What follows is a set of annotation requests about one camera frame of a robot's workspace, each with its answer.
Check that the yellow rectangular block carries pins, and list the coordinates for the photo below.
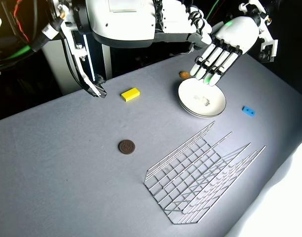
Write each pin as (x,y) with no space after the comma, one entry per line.
(130,94)

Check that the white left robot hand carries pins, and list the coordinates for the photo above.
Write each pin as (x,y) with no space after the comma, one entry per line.
(236,34)

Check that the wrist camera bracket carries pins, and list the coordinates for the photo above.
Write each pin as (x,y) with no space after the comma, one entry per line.
(268,47)
(78,59)

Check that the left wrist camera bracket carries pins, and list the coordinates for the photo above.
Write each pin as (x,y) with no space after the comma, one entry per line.
(268,47)

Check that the small brown pastry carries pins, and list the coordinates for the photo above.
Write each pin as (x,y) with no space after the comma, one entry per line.
(183,74)

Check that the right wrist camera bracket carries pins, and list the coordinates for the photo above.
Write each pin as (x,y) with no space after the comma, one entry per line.
(78,59)

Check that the dark brown round cookie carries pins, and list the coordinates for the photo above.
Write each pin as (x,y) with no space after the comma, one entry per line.
(126,147)

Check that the blue block with holes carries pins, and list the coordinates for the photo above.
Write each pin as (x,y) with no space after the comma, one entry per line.
(248,111)

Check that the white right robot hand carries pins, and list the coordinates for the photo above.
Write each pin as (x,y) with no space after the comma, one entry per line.
(121,22)

